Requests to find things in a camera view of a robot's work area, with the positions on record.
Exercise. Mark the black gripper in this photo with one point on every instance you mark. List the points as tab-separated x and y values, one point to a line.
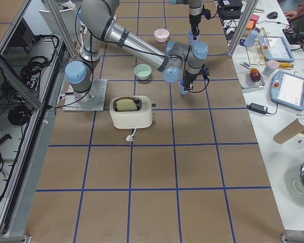
194	19
188	77

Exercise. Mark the aluminium frame post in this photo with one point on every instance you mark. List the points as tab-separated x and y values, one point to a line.
247	13

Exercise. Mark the gold wire rack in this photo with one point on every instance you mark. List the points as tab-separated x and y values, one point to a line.
256	53

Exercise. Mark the black power adapter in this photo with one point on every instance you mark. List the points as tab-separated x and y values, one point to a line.
257	108

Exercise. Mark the toast slice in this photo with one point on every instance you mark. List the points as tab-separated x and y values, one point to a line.
126	105

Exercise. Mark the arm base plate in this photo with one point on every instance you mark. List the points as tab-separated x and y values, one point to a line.
93	101

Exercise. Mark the teach pendant tablet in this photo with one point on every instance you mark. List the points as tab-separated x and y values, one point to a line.
288	89
275	48

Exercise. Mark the mango fruit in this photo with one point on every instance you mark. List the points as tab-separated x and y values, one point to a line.
254	75

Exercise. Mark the black computer box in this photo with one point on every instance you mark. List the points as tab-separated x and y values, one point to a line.
229	9

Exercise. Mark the blue cup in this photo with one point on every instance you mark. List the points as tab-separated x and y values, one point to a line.
181	88
191	38

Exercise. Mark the cream white toaster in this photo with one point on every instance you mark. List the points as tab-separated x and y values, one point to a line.
141	118

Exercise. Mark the blue foam cylinder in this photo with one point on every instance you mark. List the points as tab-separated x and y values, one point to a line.
251	38

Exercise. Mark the cardboard tube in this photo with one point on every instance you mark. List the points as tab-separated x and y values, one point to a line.
290	131

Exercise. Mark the pink bowl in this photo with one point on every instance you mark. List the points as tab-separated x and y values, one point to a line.
161	35

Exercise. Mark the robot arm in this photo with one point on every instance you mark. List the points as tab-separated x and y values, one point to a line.
196	11
178	63

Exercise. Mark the mint green bowl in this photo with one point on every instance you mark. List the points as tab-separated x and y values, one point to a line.
142	71

